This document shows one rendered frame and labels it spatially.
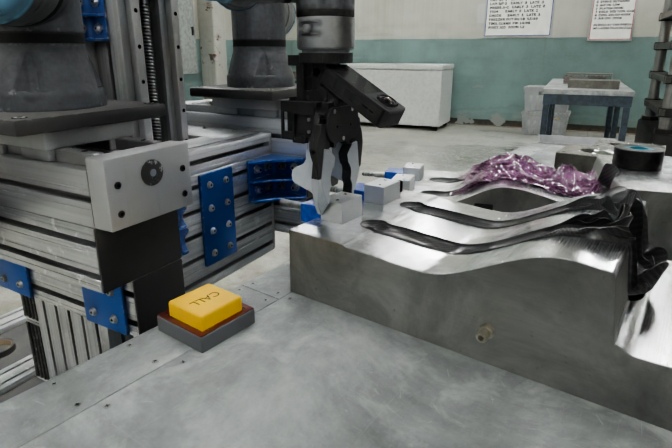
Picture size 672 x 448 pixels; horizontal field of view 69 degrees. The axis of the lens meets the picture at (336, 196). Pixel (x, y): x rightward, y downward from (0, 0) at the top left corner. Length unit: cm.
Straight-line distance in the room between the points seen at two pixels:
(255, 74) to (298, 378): 71
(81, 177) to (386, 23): 791
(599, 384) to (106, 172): 56
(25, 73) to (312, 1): 38
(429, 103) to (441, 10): 158
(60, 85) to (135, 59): 25
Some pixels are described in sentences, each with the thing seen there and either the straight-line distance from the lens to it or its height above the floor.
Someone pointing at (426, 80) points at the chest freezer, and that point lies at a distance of 734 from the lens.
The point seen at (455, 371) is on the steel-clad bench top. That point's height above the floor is 80.
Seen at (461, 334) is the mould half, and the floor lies 82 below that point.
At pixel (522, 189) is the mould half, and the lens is 87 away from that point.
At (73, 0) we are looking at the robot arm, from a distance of 79.
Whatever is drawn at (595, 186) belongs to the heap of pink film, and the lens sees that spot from 95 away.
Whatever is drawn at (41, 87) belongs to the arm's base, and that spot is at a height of 107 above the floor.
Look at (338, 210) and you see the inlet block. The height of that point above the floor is 91.
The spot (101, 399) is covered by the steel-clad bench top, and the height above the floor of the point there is 80.
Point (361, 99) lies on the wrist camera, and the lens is 61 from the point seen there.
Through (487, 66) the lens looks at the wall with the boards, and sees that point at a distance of 803.
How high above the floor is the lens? 111
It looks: 16 degrees down
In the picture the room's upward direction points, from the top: straight up
